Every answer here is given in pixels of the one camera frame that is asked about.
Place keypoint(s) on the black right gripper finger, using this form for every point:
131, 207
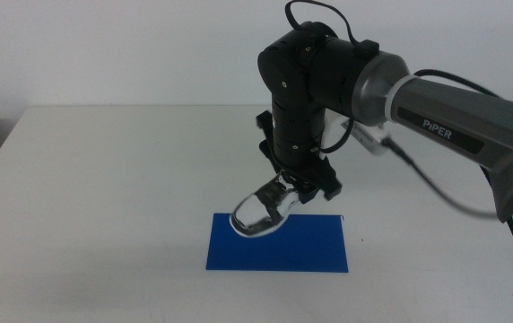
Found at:
289, 177
310, 195

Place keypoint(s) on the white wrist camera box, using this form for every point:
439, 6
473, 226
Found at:
364, 134

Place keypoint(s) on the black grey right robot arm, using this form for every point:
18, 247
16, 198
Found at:
463, 119

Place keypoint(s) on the blue rectangular mat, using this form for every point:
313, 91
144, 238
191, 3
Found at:
310, 251

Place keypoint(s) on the black and white sneaker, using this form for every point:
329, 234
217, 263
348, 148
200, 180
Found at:
261, 211

